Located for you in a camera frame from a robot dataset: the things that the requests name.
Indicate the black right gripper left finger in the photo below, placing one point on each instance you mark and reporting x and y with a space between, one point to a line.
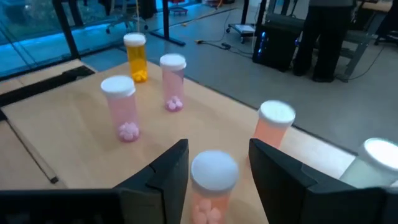
161 196

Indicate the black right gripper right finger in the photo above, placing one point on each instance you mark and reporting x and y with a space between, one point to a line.
276 186

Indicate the coral pill bottle white cap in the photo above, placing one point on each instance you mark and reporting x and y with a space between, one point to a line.
214 174
273 124

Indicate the pink pill bottle white cap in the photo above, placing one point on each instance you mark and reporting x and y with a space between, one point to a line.
121 109
173 84

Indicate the teal pill bottle white cap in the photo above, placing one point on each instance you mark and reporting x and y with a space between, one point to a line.
373 168

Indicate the orange pill bottle white cap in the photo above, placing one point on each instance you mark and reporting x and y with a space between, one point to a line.
136 59

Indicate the black computer tower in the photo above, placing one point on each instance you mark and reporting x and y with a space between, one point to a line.
276 43

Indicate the person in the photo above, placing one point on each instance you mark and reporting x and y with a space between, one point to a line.
326 37

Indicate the small wheeled dolly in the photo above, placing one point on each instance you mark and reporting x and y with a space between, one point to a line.
242 29

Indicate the black desk leg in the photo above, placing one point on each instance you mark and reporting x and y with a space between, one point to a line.
66 28
169 25

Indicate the grey desk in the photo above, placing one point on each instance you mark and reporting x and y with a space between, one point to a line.
360 37

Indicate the wooden shelf black metal frame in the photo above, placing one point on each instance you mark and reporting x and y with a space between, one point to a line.
77 140

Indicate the black aluminium rig frame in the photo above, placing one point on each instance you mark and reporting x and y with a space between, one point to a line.
46 85

